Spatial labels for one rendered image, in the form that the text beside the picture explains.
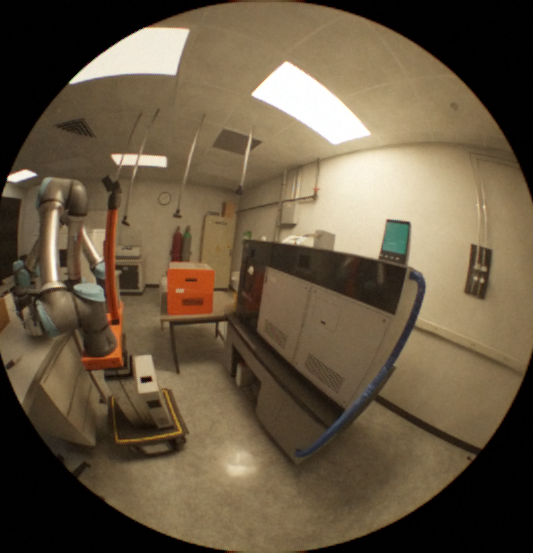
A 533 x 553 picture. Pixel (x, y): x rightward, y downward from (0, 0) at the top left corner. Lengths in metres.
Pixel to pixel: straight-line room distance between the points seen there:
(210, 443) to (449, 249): 2.45
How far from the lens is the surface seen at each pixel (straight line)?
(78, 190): 0.78
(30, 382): 0.98
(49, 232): 0.69
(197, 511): 1.44
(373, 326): 0.64
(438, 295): 1.73
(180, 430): 1.28
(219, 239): 4.30
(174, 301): 1.55
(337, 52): 1.50
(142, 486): 1.54
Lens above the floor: 1.42
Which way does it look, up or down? 11 degrees down
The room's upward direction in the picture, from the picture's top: 8 degrees clockwise
